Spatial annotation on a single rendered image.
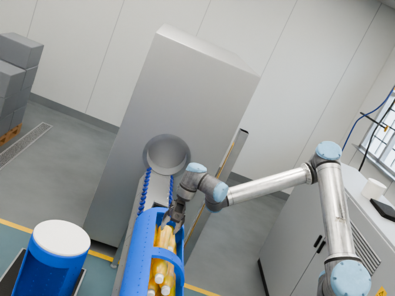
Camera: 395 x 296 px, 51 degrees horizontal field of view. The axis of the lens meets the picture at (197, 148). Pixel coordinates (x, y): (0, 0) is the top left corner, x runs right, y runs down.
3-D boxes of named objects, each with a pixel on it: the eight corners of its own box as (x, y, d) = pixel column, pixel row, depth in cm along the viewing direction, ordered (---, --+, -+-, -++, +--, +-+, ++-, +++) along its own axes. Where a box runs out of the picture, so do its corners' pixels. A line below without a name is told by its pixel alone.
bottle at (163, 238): (174, 230, 220) (168, 261, 207) (164, 233, 224) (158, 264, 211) (166, 223, 217) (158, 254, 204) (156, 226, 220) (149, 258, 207)
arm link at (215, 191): (229, 194, 196) (208, 180, 201) (230, 182, 187) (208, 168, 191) (218, 208, 192) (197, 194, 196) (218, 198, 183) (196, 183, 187)
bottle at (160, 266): (151, 255, 201) (148, 280, 184) (157, 245, 199) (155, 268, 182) (164, 261, 203) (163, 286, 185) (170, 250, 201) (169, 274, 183)
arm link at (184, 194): (196, 194, 193) (177, 187, 191) (192, 203, 194) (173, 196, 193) (196, 187, 201) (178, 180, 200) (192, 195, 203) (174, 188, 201)
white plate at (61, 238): (38, 214, 211) (37, 216, 211) (29, 247, 186) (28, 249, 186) (91, 226, 220) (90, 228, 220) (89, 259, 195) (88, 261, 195)
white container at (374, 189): (372, 196, 358) (381, 182, 354) (380, 204, 343) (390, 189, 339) (357, 189, 356) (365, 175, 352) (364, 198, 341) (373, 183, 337)
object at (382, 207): (390, 208, 342) (392, 205, 341) (408, 228, 312) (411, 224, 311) (365, 199, 339) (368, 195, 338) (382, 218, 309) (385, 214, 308)
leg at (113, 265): (116, 265, 366) (141, 207, 347) (115, 269, 360) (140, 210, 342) (110, 263, 365) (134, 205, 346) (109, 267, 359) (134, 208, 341)
